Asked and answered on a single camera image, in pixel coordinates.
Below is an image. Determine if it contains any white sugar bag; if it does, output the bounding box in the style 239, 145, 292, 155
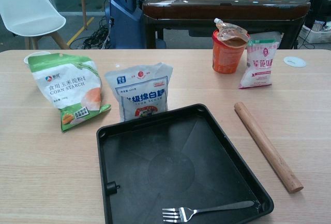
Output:
104, 62, 173, 123

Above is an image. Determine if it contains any black square plastic tray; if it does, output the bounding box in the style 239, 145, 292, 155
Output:
96, 103, 275, 224

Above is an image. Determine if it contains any small white red packet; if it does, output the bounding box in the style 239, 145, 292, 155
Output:
237, 39, 281, 89

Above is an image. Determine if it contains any blue chair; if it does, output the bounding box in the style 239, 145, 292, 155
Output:
104, 0, 145, 49

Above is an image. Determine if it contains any brown sauce spout pouch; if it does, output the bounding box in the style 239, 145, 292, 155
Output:
214, 18, 249, 48

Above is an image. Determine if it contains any green white corn starch bag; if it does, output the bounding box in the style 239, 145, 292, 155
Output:
27, 52, 112, 133

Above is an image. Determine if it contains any brown mahjong table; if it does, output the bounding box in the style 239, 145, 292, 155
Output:
142, 0, 311, 50

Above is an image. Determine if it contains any wooden rolling pin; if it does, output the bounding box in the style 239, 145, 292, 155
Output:
234, 101, 304, 193

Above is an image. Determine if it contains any silver metal fork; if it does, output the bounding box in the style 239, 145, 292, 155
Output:
162, 200, 255, 222

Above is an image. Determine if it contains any white round table grommet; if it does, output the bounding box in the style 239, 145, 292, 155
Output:
283, 56, 307, 68

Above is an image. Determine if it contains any white paper cup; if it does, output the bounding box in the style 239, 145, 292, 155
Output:
24, 51, 52, 67

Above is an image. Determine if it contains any white storage box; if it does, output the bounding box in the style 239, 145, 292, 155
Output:
299, 19, 331, 44

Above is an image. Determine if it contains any white chair with wooden legs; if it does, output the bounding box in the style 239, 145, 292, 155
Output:
0, 0, 70, 50

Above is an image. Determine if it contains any black floor cable bundle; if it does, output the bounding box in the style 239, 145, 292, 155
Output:
82, 17, 114, 50

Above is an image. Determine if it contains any wooden post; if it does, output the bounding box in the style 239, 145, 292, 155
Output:
79, 0, 87, 29

